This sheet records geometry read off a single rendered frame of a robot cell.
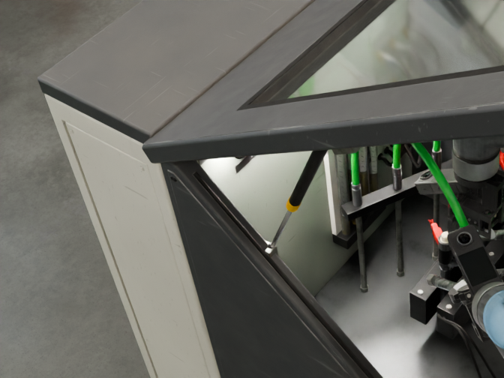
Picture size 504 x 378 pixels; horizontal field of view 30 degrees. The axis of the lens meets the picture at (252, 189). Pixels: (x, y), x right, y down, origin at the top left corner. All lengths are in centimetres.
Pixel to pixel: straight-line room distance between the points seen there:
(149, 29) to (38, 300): 180
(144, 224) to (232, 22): 39
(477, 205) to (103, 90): 65
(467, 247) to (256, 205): 45
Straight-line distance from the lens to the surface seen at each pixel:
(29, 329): 328
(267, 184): 172
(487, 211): 162
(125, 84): 159
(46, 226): 358
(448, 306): 185
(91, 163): 171
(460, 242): 143
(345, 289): 207
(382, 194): 188
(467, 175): 156
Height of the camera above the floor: 245
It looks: 45 degrees down
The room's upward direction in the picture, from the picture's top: 11 degrees counter-clockwise
